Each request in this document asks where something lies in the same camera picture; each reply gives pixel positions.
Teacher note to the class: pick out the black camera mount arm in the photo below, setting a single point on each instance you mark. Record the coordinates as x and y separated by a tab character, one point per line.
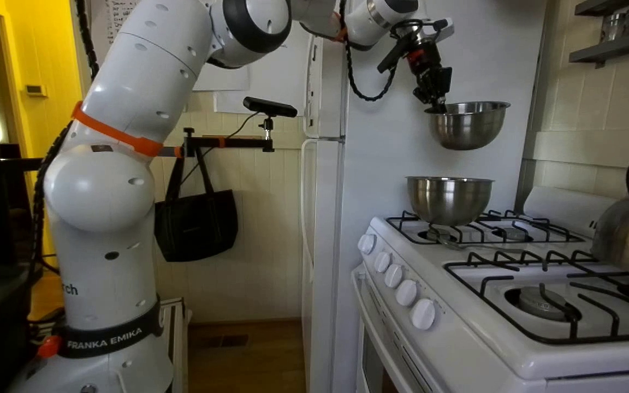
190	144

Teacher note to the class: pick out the large steel mixing bowl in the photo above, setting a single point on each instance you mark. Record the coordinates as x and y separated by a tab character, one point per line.
448	200

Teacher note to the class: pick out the small steel bowl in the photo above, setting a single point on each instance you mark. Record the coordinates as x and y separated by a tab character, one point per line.
465	125

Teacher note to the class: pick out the white gas stove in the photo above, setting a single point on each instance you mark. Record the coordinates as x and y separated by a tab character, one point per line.
427	333

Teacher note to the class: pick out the white refrigerator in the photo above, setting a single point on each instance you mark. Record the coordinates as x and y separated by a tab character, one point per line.
415	109

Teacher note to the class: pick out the black burner grate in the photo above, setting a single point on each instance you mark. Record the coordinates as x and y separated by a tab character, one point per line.
491	228
552	298

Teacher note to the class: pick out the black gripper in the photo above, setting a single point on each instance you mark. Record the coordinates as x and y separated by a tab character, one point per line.
415	42

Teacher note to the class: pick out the black tote bag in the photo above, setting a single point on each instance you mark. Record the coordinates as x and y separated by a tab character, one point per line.
197	226

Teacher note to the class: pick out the left black burner grate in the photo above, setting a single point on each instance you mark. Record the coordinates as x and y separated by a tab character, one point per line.
491	228

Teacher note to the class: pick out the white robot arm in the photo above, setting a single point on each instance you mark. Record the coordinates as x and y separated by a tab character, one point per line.
102	193

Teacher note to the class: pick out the right black burner grate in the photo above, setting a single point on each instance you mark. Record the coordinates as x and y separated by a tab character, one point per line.
552	298

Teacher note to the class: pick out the black stereo camera bar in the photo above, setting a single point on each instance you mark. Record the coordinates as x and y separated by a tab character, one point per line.
270	107

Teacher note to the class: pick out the dark wall shelf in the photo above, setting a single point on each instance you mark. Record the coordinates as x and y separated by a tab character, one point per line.
615	32

